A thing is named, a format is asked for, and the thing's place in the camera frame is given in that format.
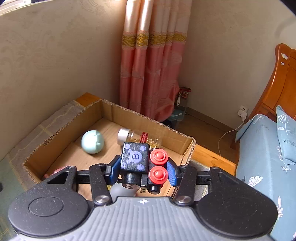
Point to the green egg-shaped toy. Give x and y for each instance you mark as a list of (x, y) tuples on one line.
[(92, 144)]

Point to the capsule bottle with silver cap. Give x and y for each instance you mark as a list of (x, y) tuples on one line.
[(124, 136)]

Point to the black toy train block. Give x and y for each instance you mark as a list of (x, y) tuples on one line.
[(136, 162)]

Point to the wooden bed headboard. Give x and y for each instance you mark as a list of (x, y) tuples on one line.
[(277, 85)]

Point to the clear plastic storage box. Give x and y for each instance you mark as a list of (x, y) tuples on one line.
[(179, 115)]

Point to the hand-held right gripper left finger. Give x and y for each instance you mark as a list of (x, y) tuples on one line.
[(113, 170)]

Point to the white wall charger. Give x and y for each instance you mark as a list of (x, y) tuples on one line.
[(243, 113)]

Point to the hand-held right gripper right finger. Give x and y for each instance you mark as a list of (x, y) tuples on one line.
[(172, 173)]

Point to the cardboard box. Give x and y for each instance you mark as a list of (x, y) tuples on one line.
[(76, 148)]

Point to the pink curtain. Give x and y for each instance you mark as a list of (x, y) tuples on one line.
[(152, 60)]

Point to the blue patterned bed sheet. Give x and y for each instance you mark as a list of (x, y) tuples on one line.
[(261, 157)]

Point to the blue flower print pillow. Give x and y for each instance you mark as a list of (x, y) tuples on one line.
[(286, 136)]

